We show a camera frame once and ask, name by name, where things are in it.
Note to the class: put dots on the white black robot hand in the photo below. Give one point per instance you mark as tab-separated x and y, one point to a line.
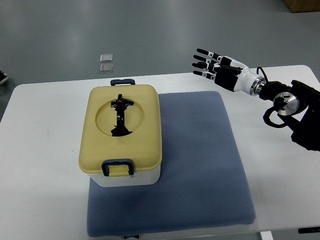
227	73

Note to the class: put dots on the yellow box lid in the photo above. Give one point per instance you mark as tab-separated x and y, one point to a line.
122	131

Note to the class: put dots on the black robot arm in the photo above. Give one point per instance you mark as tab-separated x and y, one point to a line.
296	107

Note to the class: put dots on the brown cardboard box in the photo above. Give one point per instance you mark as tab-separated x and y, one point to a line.
302	6

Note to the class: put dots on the white storage box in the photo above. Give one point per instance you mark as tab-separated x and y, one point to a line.
138	178

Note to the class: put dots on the blue padded mat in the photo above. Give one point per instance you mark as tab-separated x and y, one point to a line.
202	181

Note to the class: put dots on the upper metal floor plate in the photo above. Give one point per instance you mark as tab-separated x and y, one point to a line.
106	57

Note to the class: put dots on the black white sneaker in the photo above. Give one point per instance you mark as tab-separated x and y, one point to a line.
3	77

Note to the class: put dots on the black table bracket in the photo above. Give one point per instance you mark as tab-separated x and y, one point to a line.
309	230

